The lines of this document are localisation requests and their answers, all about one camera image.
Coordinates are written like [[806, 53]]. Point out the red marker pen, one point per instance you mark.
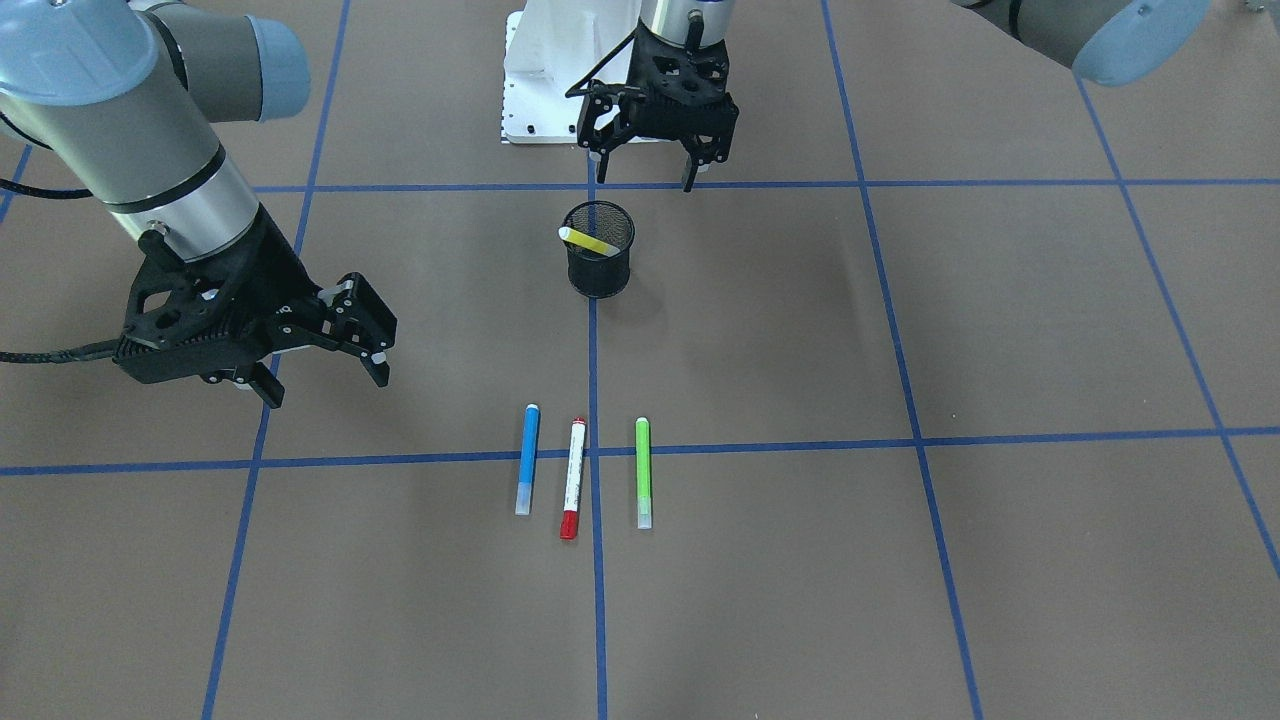
[[569, 528]]

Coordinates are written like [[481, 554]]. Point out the green marker pen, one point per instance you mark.
[[643, 458]]

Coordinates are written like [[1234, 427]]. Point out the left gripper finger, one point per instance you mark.
[[606, 119], [701, 152]]

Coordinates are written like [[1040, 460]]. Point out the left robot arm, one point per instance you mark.
[[1108, 43]]

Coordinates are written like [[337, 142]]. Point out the white camera stand base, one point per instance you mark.
[[550, 46]]

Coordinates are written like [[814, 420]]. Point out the blue marker pen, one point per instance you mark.
[[527, 460]]

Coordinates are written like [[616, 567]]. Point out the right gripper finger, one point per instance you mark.
[[362, 324], [259, 378]]

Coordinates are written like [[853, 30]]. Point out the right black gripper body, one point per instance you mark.
[[272, 290]]

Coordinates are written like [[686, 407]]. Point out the black mesh pen cup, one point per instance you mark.
[[597, 236]]

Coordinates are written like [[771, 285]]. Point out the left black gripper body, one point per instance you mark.
[[612, 107]]

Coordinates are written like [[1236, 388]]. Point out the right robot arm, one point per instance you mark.
[[127, 94]]

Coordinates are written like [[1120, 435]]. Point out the yellow marker pen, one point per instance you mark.
[[585, 241]]

